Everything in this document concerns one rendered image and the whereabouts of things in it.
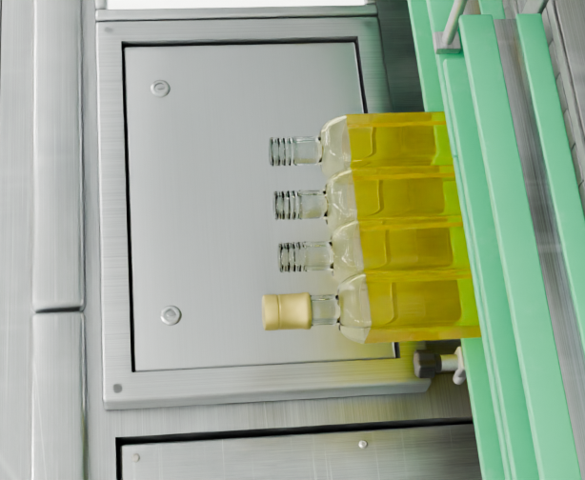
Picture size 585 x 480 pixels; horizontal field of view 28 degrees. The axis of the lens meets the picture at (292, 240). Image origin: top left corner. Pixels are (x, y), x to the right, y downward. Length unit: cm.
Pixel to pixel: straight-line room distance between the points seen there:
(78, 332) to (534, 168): 50
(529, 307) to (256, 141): 46
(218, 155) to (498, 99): 37
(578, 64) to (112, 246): 52
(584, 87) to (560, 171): 9
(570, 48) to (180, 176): 46
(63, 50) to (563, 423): 74
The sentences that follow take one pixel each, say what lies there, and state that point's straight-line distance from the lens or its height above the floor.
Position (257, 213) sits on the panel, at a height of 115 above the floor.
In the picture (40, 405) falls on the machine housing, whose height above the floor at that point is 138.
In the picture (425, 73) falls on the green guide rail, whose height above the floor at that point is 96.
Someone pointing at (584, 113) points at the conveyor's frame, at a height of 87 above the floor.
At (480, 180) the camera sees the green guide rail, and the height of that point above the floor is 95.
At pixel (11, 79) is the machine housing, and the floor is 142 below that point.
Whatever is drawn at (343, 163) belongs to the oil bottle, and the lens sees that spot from 119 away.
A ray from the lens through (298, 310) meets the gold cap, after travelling 112.
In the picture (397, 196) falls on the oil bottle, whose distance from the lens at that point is 117.
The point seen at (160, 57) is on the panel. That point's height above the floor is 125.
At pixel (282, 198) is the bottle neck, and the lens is 117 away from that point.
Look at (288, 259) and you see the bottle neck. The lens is 115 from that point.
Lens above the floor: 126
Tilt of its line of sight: 7 degrees down
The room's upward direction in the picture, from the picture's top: 92 degrees counter-clockwise
